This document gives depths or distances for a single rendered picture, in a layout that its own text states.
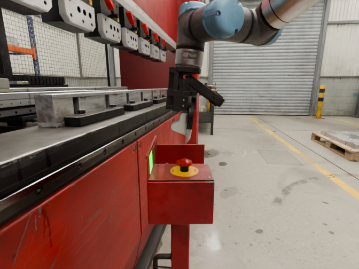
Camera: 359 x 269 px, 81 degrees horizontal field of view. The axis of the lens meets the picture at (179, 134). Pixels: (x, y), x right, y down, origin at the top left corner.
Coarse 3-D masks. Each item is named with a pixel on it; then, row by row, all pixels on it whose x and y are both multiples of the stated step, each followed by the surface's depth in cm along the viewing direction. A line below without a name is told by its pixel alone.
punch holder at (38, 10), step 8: (0, 0) 46; (8, 0) 46; (16, 0) 46; (24, 0) 47; (32, 0) 49; (40, 0) 51; (48, 0) 53; (8, 8) 51; (16, 8) 51; (24, 8) 51; (32, 8) 51; (40, 8) 51; (48, 8) 53
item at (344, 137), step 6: (324, 132) 368; (330, 132) 366; (336, 132) 366; (342, 132) 366; (348, 132) 366; (354, 132) 366; (336, 138) 333; (342, 138) 325; (348, 138) 325; (354, 138) 325; (348, 144) 302; (354, 144) 292
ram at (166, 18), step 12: (120, 0) 92; (132, 0) 104; (144, 0) 120; (156, 0) 141; (168, 0) 172; (132, 12) 105; (156, 12) 142; (168, 12) 174; (168, 24) 175; (168, 48) 201
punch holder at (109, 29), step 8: (96, 0) 77; (112, 0) 85; (96, 8) 77; (104, 8) 79; (96, 16) 78; (104, 16) 79; (96, 24) 79; (104, 24) 79; (112, 24) 85; (96, 32) 80; (104, 32) 79; (112, 32) 85; (120, 32) 92; (96, 40) 87; (104, 40) 87; (112, 40) 87; (120, 40) 92
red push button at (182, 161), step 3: (180, 159) 54; (183, 159) 54; (186, 159) 54; (177, 162) 53; (180, 162) 52; (183, 162) 52; (186, 162) 52; (189, 162) 52; (180, 165) 52; (183, 165) 52; (186, 165) 52; (189, 165) 52; (180, 168) 53; (183, 168) 53; (186, 168) 53; (183, 171) 53; (186, 171) 53
